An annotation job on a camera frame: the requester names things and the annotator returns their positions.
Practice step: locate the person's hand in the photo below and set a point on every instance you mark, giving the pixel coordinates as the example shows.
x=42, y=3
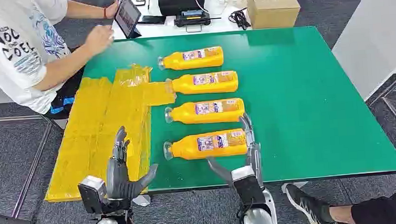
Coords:
x=98, y=39
x=112, y=9

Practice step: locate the red wristband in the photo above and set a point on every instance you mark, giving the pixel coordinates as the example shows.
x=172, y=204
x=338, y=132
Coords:
x=105, y=13

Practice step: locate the person's leg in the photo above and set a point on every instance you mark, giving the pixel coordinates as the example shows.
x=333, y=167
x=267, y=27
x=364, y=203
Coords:
x=383, y=211

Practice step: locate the black tablet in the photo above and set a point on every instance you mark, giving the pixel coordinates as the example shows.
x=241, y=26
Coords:
x=127, y=16

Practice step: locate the orange drink bottle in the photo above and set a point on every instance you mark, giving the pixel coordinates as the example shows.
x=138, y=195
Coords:
x=201, y=115
x=194, y=59
x=203, y=86
x=201, y=153

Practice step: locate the person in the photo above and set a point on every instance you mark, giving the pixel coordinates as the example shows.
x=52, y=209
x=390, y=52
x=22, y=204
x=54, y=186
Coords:
x=9, y=51

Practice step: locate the cardboard box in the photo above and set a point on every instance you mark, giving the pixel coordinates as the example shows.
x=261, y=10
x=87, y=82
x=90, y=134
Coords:
x=274, y=11

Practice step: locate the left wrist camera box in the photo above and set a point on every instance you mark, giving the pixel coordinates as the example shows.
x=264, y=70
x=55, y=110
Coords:
x=92, y=193

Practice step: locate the person's right hand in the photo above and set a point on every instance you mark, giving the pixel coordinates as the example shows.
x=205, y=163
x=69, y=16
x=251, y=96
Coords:
x=98, y=39

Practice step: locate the white cabinet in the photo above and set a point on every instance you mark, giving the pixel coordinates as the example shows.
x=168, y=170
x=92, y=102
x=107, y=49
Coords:
x=380, y=32

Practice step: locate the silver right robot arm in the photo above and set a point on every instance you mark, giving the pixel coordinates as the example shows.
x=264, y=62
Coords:
x=258, y=222

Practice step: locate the small dark gadget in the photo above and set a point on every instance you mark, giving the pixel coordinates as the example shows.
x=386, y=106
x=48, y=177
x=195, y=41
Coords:
x=138, y=1

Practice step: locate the black phone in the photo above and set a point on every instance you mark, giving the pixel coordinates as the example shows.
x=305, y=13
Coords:
x=151, y=20

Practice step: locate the black carry case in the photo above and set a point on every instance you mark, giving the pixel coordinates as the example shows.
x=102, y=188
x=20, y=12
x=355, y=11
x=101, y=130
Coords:
x=180, y=2

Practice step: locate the white table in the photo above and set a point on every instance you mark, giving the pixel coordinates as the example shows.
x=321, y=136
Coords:
x=164, y=30

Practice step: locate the black white sneaker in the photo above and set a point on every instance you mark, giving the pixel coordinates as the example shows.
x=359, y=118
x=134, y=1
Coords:
x=305, y=205

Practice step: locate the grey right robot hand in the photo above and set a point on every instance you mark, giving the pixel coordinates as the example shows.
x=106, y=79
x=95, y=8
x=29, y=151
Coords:
x=255, y=156

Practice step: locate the green table mat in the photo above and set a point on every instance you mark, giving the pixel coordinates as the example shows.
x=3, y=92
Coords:
x=305, y=100

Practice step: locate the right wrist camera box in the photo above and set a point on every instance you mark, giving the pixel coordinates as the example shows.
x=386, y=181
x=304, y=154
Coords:
x=246, y=186

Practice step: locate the person's left hand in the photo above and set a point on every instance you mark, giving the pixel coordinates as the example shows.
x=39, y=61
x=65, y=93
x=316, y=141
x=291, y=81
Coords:
x=112, y=9

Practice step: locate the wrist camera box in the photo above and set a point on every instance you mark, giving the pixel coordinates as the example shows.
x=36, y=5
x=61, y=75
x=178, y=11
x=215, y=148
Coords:
x=92, y=193
x=246, y=186

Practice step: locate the yellow plastic sheet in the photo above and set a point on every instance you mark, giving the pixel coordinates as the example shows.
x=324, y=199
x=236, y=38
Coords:
x=91, y=132

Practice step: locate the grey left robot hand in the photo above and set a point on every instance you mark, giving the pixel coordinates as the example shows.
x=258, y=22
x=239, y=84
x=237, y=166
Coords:
x=117, y=179

